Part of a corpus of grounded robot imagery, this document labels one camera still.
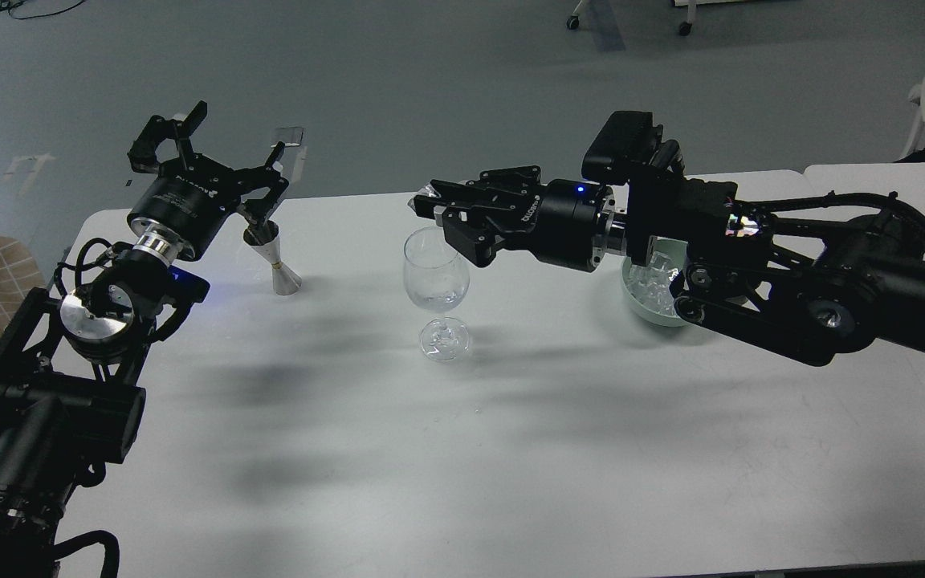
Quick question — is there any steel double jigger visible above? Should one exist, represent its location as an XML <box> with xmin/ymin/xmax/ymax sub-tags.
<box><xmin>242</xmin><ymin>221</ymin><xmax>304</xmax><ymax>296</ymax></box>

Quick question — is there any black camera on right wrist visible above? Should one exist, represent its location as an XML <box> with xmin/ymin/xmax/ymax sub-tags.
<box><xmin>581</xmin><ymin>111</ymin><xmax>684</xmax><ymax>185</ymax></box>

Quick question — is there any chair caster wheel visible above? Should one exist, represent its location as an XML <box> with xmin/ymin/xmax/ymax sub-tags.
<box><xmin>565</xmin><ymin>0</ymin><xmax>591</xmax><ymax>31</ymax></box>

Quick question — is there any green bowl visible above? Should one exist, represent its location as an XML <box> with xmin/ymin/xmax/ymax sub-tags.
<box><xmin>621</xmin><ymin>252</ymin><xmax>687</xmax><ymax>327</ymax></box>

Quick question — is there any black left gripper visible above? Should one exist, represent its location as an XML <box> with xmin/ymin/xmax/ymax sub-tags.
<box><xmin>126</xmin><ymin>101</ymin><xmax>289</xmax><ymax>261</ymax></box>

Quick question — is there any clear wine glass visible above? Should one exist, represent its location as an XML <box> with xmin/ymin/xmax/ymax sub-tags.
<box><xmin>401</xmin><ymin>226</ymin><xmax>472</xmax><ymax>362</ymax></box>

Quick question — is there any pile of ice cubes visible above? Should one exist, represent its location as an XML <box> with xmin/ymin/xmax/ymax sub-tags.
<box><xmin>625</xmin><ymin>252</ymin><xmax>679</xmax><ymax>317</ymax></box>

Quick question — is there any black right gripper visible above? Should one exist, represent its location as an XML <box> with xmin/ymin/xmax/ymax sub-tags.
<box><xmin>426</xmin><ymin>165</ymin><xmax>614</xmax><ymax>273</ymax></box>

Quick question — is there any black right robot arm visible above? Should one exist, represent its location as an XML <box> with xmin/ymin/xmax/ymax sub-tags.
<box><xmin>409</xmin><ymin>161</ymin><xmax>925</xmax><ymax>366</ymax></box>

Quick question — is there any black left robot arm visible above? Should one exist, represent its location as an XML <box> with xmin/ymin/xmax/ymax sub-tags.
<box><xmin>0</xmin><ymin>102</ymin><xmax>305</xmax><ymax>577</ymax></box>

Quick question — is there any clear ice cube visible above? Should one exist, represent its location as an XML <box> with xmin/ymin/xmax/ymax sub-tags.
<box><xmin>407</xmin><ymin>183</ymin><xmax>441</xmax><ymax>219</ymax></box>

